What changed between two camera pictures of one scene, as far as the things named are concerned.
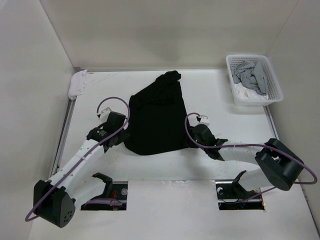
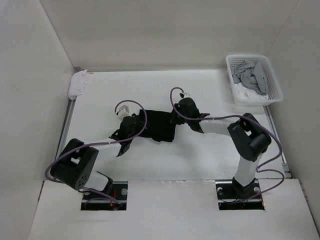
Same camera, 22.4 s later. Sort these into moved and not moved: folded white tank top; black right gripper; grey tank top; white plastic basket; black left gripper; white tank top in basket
Moved: black right gripper; black left gripper
Not moved: white plastic basket; folded white tank top; grey tank top; white tank top in basket
